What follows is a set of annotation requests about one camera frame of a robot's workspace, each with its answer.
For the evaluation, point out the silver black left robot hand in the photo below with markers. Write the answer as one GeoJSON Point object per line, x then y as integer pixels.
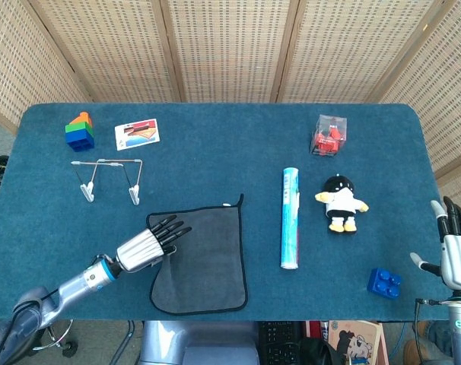
{"type": "Point", "coordinates": [143, 251]}

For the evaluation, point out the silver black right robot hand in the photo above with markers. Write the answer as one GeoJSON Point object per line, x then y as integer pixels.
{"type": "Point", "coordinates": [458, 262]}

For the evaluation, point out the grey blue microfibre cloth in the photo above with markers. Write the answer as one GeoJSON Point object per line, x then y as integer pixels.
{"type": "Point", "coordinates": [211, 266]}

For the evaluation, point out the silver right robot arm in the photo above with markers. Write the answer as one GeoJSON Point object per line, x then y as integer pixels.
{"type": "Point", "coordinates": [460, 334]}

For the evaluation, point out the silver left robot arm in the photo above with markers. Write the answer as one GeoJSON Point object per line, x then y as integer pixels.
{"type": "Point", "coordinates": [74, 285]}

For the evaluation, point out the single blue toy brick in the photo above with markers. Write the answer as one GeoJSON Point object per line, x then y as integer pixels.
{"type": "Point", "coordinates": [382, 285]}

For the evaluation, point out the brown shoe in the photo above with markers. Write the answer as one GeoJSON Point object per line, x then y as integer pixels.
{"type": "Point", "coordinates": [413, 353]}

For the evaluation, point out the grey robot torso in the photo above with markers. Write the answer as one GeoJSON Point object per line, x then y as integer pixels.
{"type": "Point", "coordinates": [200, 342]}

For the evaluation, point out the printed picture card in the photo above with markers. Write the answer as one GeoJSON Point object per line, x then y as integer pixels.
{"type": "Point", "coordinates": [137, 135]}

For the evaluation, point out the blue table carpet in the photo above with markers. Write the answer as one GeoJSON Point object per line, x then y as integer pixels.
{"type": "Point", "coordinates": [215, 159]}

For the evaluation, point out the chrome stool base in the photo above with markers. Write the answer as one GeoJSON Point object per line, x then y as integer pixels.
{"type": "Point", "coordinates": [68, 348]}

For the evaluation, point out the blue brick in stack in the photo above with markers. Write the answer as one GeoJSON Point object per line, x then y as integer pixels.
{"type": "Point", "coordinates": [80, 142]}

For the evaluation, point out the cartoon printed box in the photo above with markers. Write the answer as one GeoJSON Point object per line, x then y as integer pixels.
{"type": "Point", "coordinates": [356, 342]}

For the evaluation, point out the black white penguin plush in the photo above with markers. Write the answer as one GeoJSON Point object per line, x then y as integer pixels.
{"type": "Point", "coordinates": [341, 203]}

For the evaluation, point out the green brick in stack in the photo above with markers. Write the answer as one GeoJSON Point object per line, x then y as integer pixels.
{"type": "Point", "coordinates": [76, 128]}

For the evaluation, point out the orange brick in stack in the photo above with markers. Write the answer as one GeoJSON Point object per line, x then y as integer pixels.
{"type": "Point", "coordinates": [82, 118]}

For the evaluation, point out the light blue paper roll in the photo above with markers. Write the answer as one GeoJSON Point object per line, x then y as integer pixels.
{"type": "Point", "coordinates": [290, 220]}

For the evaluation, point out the red white box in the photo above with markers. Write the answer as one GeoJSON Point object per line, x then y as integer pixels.
{"type": "Point", "coordinates": [316, 329]}

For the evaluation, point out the black keyboard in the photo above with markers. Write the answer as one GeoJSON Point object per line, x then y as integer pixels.
{"type": "Point", "coordinates": [278, 340]}

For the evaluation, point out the black bag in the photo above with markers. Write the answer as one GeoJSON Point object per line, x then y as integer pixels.
{"type": "Point", "coordinates": [318, 353]}

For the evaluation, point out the clear box of red parts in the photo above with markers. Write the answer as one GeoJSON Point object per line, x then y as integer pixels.
{"type": "Point", "coordinates": [327, 138]}

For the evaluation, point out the bamboo folding screen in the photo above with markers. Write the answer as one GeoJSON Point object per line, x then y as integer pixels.
{"type": "Point", "coordinates": [230, 49]}

